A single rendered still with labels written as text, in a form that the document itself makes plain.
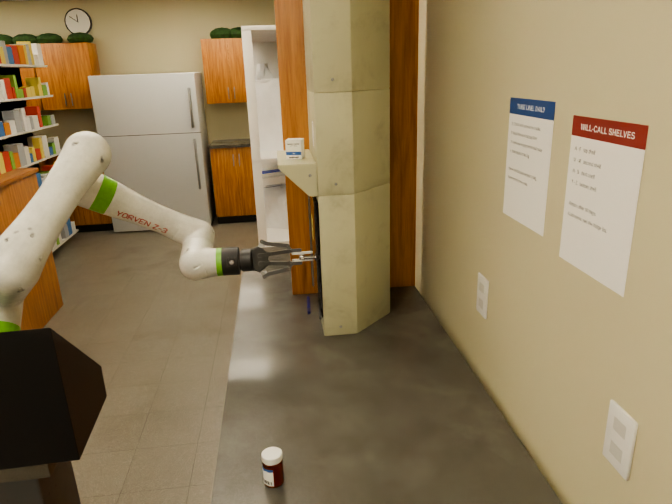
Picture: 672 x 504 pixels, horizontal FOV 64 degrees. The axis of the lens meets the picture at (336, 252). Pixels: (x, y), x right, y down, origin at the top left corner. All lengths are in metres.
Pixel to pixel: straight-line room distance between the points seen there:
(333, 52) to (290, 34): 0.39
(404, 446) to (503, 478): 0.23
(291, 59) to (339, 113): 0.42
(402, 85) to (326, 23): 0.51
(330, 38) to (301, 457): 1.09
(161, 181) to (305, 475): 5.70
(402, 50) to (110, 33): 5.70
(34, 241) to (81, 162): 0.27
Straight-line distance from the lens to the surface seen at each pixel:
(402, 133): 2.04
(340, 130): 1.62
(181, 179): 6.68
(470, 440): 1.38
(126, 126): 6.71
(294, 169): 1.63
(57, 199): 1.54
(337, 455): 1.32
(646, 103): 0.95
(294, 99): 1.98
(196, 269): 1.78
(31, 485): 1.62
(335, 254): 1.70
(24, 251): 1.44
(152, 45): 7.30
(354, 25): 1.64
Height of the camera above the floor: 1.77
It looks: 19 degrees down
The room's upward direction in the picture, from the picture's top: 2 degrees counter-clockwise
